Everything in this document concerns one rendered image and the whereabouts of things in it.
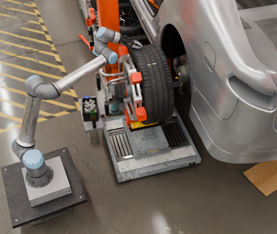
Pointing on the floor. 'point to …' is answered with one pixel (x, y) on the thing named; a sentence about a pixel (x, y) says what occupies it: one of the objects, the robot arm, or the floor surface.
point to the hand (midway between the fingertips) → (141, 46)
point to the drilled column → (93, 136)
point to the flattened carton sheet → (271, 174)
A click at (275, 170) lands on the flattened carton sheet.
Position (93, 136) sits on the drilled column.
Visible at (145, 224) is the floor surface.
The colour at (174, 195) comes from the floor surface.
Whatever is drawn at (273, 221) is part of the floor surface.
